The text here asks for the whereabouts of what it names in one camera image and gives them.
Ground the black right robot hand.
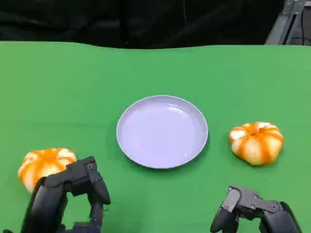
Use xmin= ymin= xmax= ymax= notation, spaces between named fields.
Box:
xmin=209 ymin=185 xmax=304 ymax=233

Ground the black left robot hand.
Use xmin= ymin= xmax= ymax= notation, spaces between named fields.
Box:
xmin=19 ymin=156 xmax=112 ymax=233

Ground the orange and white bread roll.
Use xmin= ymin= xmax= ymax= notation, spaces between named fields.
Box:
xmin=229 ymin=121 xmax=284 ymax=166
xmin=17 ymin=148 xmax=77 ymax=194

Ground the lilac plate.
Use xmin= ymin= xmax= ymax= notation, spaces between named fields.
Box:
xmin=116 ymin=95 xmax=209 ymax=169

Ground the black backdrop cloth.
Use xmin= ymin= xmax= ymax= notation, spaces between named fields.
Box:
xmin=0 ymin=0 xmax=285 ymax=49

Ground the grey metal frame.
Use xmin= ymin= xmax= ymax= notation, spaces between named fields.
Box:
xmin=264 ymin=0 xmax=311 ymax=46

